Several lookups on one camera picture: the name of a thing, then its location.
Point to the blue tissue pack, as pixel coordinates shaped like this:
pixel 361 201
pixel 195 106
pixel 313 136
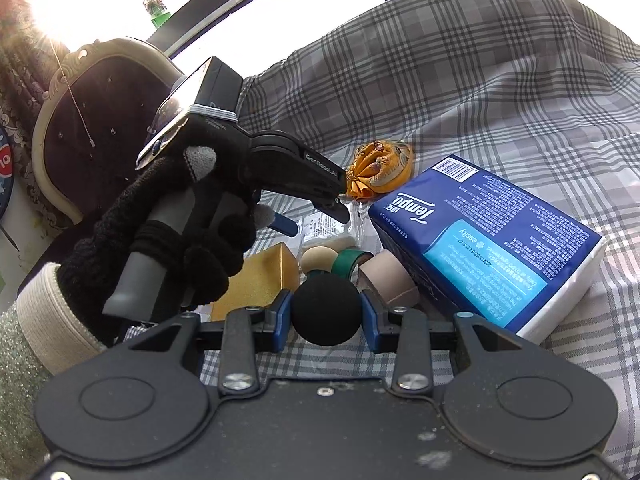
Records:
pixel 480 240

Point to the round red blue sign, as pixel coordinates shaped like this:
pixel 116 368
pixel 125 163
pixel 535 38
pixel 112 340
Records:
pixel 6 160

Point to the orange fabric pouch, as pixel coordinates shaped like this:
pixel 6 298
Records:
pixel 380 167

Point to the grey plaid bed sheet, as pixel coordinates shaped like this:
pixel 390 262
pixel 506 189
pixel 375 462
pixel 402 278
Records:
pixel 450 85

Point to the brown patterned curtain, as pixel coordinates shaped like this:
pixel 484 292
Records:
pixel 20 85

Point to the green tape roll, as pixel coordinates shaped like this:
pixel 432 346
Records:
pixel 350 262

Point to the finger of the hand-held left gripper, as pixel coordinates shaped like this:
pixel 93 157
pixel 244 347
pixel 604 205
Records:
pixel 332 207
pixel 286 225

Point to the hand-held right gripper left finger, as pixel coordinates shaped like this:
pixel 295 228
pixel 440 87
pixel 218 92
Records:
pixel 282 321

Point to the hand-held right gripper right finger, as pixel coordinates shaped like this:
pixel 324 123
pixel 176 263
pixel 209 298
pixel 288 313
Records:
pixel 369 322

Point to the dark window frame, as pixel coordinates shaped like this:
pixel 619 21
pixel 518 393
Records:
pixel 210 7

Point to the black foam ball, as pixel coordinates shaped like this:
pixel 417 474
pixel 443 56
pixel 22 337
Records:
pixel 326 310

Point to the dark padded headboard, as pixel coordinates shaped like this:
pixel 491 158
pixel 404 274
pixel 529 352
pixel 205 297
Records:
pixel 100 110

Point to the green potted plant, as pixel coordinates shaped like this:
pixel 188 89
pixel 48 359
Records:
pixel 157 15

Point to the cream tape roll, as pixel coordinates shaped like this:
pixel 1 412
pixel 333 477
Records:
pixel 320 260

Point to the person's left forearm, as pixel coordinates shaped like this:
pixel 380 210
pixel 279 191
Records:
pixel 50 320

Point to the beige tape roll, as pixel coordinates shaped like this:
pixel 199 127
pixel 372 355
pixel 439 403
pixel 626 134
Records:
pixel 387 277

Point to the white plastic-wrapped packet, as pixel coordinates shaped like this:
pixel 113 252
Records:
pixel 325 227

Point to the gold cardboard box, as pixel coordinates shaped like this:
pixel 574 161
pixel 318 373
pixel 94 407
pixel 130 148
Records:
pixel 255 275

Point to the person's left hand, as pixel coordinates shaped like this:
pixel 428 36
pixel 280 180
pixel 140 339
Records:
pixel 100 260

